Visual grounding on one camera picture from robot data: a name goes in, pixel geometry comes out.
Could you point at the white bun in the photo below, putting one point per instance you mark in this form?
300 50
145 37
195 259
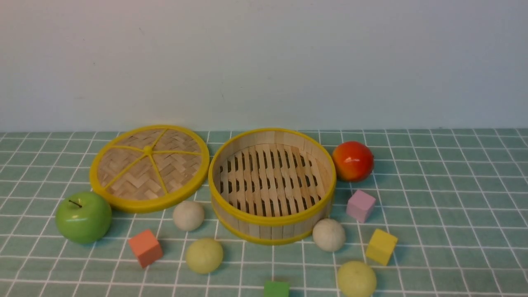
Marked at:
329 235
188 215

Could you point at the yellow bun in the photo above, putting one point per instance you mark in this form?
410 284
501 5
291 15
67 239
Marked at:
356 279
204 255

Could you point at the bamboo steamer tray yellow rim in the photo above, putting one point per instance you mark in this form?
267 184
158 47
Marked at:
271 186

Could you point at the bamboo steamer lid yellow rim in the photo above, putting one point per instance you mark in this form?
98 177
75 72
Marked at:
150 168

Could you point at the red orange peach fruit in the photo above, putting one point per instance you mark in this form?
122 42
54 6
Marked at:
354 161

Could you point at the pink cube block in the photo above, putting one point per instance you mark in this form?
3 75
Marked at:
360 206

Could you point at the green cube block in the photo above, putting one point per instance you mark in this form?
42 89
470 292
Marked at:
276 289

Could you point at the yellow cube block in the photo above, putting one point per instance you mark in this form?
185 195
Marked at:
381 247

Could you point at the orange cube block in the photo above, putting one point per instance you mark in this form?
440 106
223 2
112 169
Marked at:
146 248

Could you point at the green checkered tablecloth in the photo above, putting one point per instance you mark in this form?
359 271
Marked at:
456 199

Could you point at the green apple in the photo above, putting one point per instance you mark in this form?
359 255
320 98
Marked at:
84 217

